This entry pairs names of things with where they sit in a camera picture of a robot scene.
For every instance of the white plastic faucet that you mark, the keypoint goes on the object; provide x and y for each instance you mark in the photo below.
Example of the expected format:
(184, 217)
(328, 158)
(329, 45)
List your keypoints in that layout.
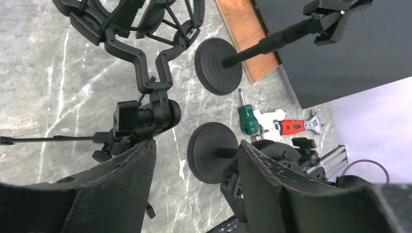
(267, 122)

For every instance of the black tripod microphone stand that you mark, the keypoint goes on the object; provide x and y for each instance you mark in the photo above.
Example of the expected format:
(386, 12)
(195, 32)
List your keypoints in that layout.
(81, 84)

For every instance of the black shock-mount stand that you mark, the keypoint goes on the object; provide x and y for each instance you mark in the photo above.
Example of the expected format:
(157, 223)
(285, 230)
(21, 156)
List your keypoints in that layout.
(212, 156)

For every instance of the dark rack unit, blue front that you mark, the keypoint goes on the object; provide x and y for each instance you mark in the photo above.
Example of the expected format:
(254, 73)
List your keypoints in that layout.
(376, 49)

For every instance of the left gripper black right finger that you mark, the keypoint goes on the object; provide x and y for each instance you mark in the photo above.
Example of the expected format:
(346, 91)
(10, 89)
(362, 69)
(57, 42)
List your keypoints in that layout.
(279, 200)

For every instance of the green handle screwdriver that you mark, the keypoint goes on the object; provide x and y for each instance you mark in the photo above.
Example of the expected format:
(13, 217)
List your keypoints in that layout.
(248, 122)

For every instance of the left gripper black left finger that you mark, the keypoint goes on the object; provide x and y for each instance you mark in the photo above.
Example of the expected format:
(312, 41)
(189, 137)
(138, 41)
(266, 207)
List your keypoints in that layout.
(108, 198)

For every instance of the brown wooden board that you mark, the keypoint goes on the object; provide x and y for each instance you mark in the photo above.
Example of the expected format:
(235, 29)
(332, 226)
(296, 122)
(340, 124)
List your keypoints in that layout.
(245, 27)

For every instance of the black clip stand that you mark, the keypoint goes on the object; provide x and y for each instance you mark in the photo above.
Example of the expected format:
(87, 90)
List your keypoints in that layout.
(218, 65)

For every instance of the red handle adjustable wrench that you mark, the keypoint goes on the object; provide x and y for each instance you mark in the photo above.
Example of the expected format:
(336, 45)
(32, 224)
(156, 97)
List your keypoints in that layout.
(288, 127)

